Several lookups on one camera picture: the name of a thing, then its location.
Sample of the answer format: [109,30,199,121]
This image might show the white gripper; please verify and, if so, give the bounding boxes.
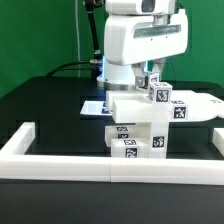
[104,0,188,88]

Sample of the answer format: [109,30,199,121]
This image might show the white tagged cube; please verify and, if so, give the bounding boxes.
[146,72,160,87]
[148,82,172,104]

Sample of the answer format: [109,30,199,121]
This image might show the white chair back frame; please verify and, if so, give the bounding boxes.
[106,90,224,123]

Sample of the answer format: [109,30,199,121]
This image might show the white chair seat part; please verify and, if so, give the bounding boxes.
[136,122,169,159]

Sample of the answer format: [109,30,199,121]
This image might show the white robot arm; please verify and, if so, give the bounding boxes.
[84,0,188,90]

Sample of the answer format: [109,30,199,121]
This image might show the white sheet with tags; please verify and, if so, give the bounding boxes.
[80,101,112,116]

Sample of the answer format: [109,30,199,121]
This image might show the white U-shaped fence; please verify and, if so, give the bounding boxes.
[0,122,224,186]

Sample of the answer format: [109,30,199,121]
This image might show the black corrugated hose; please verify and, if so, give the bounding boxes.
[83,0,108,78]

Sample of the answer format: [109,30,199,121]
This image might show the white thin cable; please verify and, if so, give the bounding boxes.
[75,0,82,78]

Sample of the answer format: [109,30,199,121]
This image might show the black table cables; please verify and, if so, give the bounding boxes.
[45,60,101,78]

